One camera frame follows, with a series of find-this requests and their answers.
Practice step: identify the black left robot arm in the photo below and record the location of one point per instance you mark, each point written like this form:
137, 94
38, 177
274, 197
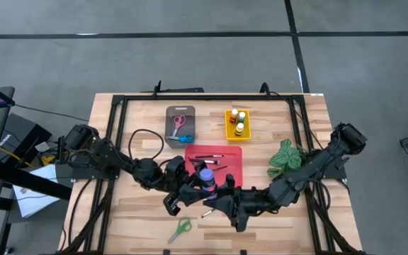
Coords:
108, 157

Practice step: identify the yellow paint bottle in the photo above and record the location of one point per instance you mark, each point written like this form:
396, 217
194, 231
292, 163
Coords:
239, 128

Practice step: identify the orange paint bottle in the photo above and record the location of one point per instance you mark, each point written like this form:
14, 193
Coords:
233, 115

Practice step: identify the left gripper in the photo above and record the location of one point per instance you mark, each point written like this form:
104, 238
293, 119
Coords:
177, 173

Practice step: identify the black bracket bar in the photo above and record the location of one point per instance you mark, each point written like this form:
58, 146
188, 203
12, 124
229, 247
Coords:
175, 90

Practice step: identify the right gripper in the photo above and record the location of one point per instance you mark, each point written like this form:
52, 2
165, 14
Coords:
243, 202

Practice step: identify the pink translucent plastic tray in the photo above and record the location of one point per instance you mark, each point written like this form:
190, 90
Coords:
232, 152

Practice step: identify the black support beam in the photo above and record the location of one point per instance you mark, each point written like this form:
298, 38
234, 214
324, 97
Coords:
30, 180

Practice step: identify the striped-leaf plant in white pot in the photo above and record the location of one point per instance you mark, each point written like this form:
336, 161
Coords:
285, 159

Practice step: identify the grey translucent plastic bin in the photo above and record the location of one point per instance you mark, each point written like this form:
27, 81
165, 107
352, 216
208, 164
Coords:
190, 120

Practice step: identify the purple paint bottle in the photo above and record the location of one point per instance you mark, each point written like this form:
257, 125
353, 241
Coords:
207, 175

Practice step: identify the black aluminium table frame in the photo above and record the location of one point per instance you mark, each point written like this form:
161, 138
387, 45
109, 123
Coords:
207, 97

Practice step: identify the yellow mesh plastic basket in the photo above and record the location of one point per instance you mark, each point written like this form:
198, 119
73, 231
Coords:
228, 132

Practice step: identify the green paint bottle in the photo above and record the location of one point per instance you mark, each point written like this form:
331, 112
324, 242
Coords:
241, 117

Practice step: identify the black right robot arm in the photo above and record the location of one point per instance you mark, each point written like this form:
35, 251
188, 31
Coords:
314, 166

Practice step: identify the white paper sheet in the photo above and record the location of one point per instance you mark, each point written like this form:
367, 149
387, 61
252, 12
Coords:
34, 205

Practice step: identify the black computer case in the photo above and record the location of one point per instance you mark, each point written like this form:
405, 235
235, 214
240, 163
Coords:
20, 134

